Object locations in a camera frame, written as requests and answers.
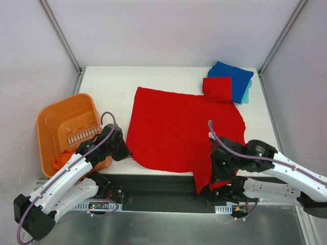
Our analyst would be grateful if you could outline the red t-shirt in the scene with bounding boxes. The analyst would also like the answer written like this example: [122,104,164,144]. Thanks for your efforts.
[127,77,246,192]

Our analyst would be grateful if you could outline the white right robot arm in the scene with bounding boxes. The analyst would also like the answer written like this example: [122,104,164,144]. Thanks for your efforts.
[209,135,326,219]

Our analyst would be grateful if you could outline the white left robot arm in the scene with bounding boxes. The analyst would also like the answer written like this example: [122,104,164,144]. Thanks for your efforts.
[13,124,132,244]

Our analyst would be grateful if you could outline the orange plastic basket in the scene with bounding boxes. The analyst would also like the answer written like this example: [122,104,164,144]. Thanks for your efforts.
[36,93,102,178]

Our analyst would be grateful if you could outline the orange t-shirt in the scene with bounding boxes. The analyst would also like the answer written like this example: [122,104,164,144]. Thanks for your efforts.
[52,147,77,170]

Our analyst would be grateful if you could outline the teal folded t-shirt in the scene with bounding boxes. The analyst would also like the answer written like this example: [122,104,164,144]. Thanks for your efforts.
[241,80,252,104]

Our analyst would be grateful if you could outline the blue folded t-shirt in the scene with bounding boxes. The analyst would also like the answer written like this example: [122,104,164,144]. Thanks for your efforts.
[207,61,254,104]

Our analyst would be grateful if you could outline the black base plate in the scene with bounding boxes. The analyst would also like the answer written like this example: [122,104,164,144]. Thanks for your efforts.
[78,175,260,214]

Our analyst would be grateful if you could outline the white slotted cable duct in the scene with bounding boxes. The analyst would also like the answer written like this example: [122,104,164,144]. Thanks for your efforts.
[42,200,123,212]

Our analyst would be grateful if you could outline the left aluminium frame post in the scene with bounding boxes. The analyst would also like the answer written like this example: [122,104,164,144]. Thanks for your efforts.
[38,0,85,95]

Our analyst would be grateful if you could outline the aluminium frame post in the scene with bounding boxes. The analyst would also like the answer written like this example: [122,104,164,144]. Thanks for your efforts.
[38,0,85,95]
[258,0,309,77]

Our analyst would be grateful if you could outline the right aluminium frame post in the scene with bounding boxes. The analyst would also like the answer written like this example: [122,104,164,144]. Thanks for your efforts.
[258,0,309,77]

